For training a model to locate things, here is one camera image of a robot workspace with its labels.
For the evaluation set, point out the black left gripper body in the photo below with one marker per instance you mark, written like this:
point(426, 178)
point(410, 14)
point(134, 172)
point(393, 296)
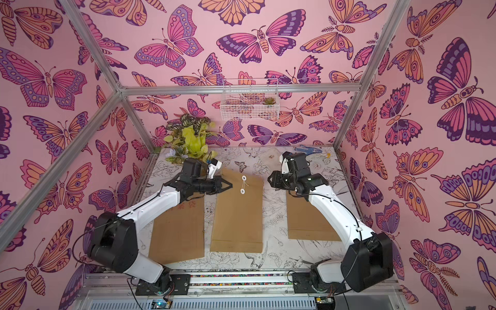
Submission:
point(216, 184)

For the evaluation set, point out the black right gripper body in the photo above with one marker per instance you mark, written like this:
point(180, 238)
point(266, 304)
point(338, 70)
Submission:
point(279, 181)

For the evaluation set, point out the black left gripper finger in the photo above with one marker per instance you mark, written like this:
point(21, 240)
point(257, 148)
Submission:
point(223, 189)
point(220, 181)

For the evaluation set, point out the brown kraft file bag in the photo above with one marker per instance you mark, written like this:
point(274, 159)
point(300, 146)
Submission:
point(238, 220)

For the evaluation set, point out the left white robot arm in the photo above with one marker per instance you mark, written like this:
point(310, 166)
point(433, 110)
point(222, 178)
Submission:
point(114, 242)

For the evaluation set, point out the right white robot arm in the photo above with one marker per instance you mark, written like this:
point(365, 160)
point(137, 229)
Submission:
point(369, 256)

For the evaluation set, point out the potted green plant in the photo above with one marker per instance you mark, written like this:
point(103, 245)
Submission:
point(186, 138)

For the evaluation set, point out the small succulent in basket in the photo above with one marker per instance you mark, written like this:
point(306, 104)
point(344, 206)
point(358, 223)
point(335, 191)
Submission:
point(269, 101)

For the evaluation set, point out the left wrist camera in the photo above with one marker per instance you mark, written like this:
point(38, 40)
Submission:
point(213, 166)

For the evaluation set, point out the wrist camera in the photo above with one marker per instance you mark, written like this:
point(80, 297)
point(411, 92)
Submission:
point(284, 165)
point(213, 166)

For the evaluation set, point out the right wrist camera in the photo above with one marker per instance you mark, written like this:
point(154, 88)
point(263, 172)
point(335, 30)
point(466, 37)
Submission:
point(284, 165)

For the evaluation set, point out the white wire basket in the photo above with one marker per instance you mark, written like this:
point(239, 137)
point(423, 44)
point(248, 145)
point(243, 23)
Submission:
point(241, 99)

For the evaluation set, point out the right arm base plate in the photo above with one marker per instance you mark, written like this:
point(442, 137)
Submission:
point(309, 282)

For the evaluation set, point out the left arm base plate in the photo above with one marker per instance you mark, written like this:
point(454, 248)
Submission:
point(171, 285)

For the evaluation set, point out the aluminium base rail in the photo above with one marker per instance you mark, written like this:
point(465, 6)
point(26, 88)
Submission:
point(277, 289)

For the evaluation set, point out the aluminium frame post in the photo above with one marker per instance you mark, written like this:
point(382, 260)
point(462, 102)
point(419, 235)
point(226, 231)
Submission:
point(388, 31)

